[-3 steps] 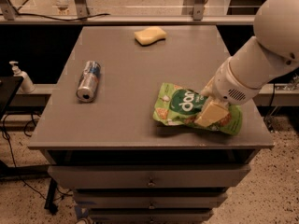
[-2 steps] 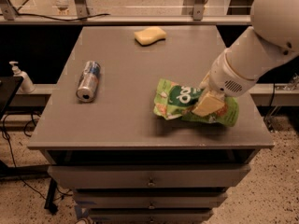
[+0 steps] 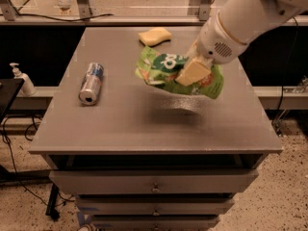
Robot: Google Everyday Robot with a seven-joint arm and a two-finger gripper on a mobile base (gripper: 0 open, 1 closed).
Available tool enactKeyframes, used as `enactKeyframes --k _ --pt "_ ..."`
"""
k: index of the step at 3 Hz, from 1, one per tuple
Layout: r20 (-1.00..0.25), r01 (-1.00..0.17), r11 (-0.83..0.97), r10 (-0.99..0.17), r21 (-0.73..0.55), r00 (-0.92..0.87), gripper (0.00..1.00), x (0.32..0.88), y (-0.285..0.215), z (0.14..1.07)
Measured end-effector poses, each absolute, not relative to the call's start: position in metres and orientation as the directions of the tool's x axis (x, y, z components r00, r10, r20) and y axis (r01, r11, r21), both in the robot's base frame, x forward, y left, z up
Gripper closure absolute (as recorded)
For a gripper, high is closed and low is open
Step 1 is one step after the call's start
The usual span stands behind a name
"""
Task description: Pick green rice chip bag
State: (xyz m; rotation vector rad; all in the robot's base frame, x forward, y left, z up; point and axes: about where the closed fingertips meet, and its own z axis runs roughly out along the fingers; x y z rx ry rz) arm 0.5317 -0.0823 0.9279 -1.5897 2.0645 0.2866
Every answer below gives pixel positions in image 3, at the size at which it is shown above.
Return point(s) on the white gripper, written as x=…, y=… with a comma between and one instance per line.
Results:
x=216, y=41

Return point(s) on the green rice chip bag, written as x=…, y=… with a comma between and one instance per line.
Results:
x=161, y=70

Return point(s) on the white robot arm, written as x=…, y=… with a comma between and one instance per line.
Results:
x=246, y=20

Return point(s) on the yellow sponge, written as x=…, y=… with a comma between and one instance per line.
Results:
x=155, y=36

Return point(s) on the grey drawer cabinet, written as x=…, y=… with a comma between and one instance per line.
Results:
x=143, y=158

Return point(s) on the silver blue drink can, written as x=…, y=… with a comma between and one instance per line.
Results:
x=91, y=85

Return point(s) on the white pump bottle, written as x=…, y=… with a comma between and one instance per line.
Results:
x=28, y=87

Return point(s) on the black side table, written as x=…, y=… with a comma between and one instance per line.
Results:
x=9, y=88

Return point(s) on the metal frame rail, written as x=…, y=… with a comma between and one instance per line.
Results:
x=94, y=12

